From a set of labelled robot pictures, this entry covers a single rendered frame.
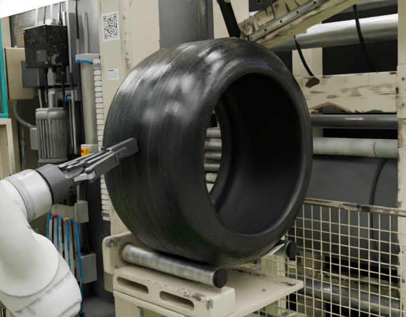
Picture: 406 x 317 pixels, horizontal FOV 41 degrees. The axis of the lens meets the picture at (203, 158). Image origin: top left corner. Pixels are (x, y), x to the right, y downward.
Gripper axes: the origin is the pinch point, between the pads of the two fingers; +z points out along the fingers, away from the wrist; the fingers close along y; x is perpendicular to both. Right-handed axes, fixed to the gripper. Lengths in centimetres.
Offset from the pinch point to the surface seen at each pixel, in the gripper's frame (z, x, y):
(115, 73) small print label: 26.7, -11.1, 31.3
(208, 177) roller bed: 57, 33, 36
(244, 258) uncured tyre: 18.3, 34.4, -9.9
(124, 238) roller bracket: 9.3, 29.9, 23.4
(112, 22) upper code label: 30.3, -24.3, 31.1
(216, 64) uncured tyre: 22.6, -11.8, -10.6
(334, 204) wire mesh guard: 56, 37, -12
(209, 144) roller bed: 59, 22, 34
